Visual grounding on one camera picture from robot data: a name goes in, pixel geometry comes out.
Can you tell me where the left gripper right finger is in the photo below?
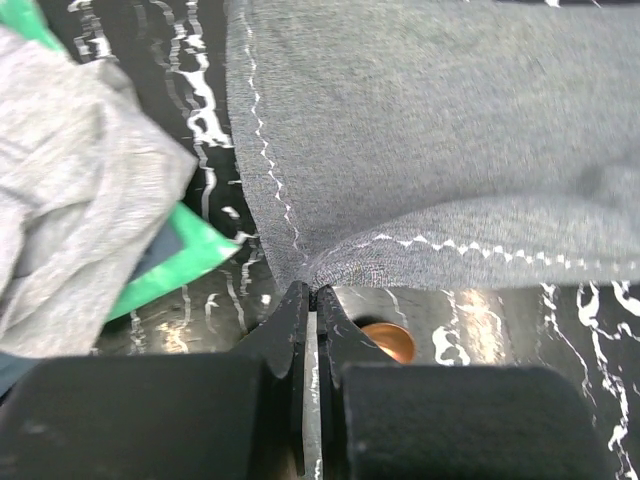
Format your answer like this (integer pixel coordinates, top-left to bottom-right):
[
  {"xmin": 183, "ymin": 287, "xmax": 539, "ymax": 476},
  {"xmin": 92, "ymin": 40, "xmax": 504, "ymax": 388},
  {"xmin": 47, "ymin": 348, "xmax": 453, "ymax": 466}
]
[{"xmin": 316, "ymin": 286, "xmax": 395, "ymax": 479}]

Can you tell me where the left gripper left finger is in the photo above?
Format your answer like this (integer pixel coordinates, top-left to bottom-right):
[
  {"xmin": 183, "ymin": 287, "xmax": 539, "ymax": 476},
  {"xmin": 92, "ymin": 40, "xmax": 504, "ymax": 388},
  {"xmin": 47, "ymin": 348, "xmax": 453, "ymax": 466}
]
[{"xmin": 232, "ymin": 281, "xmax": 309, "ymax": 475}]

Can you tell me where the copper spoon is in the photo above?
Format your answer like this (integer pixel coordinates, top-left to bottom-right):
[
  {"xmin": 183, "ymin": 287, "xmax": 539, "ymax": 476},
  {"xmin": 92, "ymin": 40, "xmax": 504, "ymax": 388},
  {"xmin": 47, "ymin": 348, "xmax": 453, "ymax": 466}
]
[{"xmin": 361, "ymin": 322, "xmax": 416, "ymax": 364}]

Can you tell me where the dark grey napkin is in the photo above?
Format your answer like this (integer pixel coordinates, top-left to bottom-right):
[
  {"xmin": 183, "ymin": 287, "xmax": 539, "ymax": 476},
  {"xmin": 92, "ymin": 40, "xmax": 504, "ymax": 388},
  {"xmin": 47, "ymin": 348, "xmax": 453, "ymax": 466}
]
[{"xmin": 226, "ymin": 1, "xmax": 639, "ymax": 289}]

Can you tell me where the green packet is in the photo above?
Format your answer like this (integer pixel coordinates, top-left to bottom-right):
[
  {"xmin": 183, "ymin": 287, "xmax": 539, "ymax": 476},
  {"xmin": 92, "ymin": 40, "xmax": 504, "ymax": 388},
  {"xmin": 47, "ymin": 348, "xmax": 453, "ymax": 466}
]
[{"xmin": 1, "ymin": 1, "xmax": 240, "ymax": 322}]

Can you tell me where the light grey cloth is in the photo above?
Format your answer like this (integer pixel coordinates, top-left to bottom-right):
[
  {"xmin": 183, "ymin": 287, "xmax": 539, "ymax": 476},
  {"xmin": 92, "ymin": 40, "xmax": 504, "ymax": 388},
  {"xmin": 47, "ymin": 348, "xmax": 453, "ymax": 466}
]
[{"xmin": 1, "ymin": 29, "xmax": 197, "ymax": 358}]

